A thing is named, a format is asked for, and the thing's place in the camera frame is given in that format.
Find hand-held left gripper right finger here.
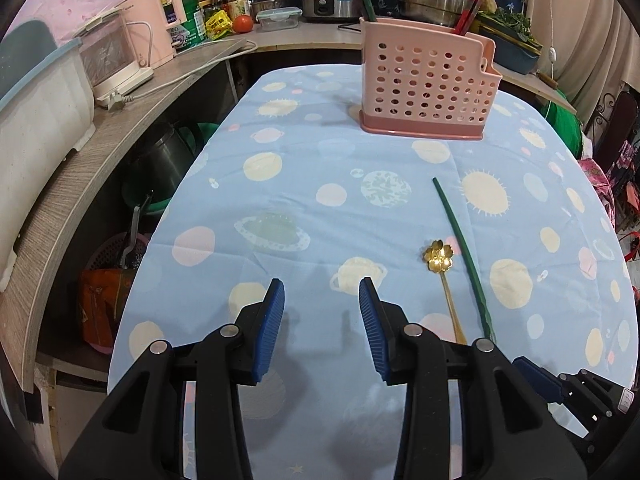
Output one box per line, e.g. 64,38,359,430
358,276,587,480

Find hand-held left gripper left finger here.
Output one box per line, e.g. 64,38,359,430
59,278,286,480

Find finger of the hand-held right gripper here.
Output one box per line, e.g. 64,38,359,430
512,356,567,407

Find gold flower spoon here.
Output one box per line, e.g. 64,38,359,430
421,238,470,346

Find pink perforated utensil holder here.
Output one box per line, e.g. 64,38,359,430
358,16,503,141

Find blue planet print tablecloth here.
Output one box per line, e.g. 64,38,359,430
107,62,634,480

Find orange plastic bag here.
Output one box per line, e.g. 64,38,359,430
79,268,134,354

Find pink plastic basket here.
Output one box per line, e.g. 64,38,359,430
86,231,152,274

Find pink clothes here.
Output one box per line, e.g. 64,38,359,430
574,139,640,242

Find green mesh bag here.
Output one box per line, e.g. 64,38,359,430
544,86,584,157

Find black metal chair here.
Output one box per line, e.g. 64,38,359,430
581,84,640,172

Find white plastic tub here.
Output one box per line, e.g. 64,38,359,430
0,19,97,292

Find blue tray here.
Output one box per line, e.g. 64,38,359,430
474,20,544,74

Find yellow snack packet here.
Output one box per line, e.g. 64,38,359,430
204,9,237,42

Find clear food container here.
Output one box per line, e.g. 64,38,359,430
255,7,304,32

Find green tin can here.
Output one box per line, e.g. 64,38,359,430
171,0,209,54

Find small lidded steel pot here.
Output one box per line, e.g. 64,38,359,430
249,0,292,19

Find pink kitchen appliance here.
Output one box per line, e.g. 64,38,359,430
119,0,184,69

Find green leafy vegetables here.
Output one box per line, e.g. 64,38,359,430
492,6,537,44

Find beige curtain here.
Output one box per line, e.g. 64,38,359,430
520,0,640,113

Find grey handled brush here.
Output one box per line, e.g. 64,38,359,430
116,191,154,269

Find white power cable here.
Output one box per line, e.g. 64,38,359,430
116,36,259,99

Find white cord with switch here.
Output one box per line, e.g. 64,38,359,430
541,0,559,87

